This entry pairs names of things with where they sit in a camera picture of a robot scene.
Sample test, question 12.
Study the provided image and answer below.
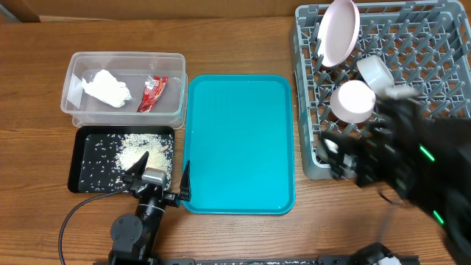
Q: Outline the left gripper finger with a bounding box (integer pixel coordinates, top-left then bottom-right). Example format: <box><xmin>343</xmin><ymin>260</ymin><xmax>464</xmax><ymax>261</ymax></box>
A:
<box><xmin>124</xmin><ymin>152</ymin><xmax>149</xmax><ymax>177</ymax></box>
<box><xmin>179</xmin><ymin>160</ymin><xmax>191</xmax><ymax>202</ymax></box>

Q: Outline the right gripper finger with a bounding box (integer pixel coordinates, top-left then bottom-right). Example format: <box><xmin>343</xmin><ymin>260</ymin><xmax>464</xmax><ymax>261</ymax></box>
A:
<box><xmin>319</xmin><ymin>131</ymin><xmax>364</xmax><ymax>158</ymax></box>
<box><xmin>375</xmin><ymin>98</ymin><xmax>419</xmax><ymax>129</ymax></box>

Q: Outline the white rice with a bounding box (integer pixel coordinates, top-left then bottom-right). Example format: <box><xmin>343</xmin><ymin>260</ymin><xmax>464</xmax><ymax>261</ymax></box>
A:
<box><xmin>79</xmin><ymin>132</ymin><xmax>174</xmax><ymax>192</ymax></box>

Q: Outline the grey rice bowl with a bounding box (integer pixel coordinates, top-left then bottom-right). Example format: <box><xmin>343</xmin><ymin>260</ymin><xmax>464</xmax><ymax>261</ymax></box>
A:
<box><xmin>357</xmin><ymin>55</ymin><xmax>394</xmax><ymax>95</ymax></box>

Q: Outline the red snack wrapper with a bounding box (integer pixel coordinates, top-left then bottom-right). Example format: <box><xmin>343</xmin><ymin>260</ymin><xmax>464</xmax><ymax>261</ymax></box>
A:
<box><xmin>137</xmin><ymin>76</ymin><xmax>169</xmax><ymax>113</ymax></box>

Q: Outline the white napkin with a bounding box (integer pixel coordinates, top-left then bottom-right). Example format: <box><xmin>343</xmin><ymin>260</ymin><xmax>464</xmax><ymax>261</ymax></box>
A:
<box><xmin>82</xmin><ymin>69</ymin><xmax>132</xmax><ymax>108</ymax></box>

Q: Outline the large white plate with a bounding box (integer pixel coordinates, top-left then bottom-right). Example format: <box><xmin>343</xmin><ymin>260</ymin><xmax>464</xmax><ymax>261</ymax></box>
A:
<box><xmin>317</xmin><ymin>0</ymin><xmax>360</xmax><ymax>68</ymax></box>

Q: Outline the white cup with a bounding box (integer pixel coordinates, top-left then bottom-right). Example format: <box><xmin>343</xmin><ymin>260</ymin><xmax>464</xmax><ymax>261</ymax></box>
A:
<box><xmin>316</xmin><ymin>139</ymin><xmax>339</xmax><ymax>163</ymax></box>

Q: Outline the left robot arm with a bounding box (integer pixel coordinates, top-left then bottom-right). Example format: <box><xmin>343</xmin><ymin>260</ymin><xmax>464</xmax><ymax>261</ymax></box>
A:
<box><xmin>108</xmin><ymin>152</ymin><xmax>191</xmax><ymax>264</ymax></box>

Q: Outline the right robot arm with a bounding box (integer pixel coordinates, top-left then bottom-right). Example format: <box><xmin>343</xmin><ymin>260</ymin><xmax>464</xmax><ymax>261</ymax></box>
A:
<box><xmin>318</xmin><ymin>99</ymin><xmax>470</xmax><ymax>264</ymax></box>

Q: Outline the grey dishwasher rack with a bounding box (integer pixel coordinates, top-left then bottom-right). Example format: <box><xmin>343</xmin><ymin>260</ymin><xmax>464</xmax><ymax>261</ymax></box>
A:
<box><xmin>288</xmin><ymin>1</ymin><xmax>470</xmax><ymax>180</ymax></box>

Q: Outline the black tray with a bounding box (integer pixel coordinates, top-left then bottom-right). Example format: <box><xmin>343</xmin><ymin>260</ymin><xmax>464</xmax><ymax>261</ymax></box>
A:
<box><xmin>68</xmin><ymin>126</ymin><xmax>175</xmax><ymax>193</ymax></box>

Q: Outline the clear plastic bin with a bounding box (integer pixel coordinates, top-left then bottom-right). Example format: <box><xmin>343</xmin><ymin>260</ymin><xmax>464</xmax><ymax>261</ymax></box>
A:
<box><xmin>60</xmin><ymin>52</ymin><xmax>188</xmax><ymax>130</ymax></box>

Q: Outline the teal serving tray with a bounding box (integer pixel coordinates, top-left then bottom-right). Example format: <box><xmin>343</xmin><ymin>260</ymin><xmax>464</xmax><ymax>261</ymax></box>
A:
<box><xmin>183</xmin><ymin>74</ymin><xmax>296</xmax><ymax>215</ymax></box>

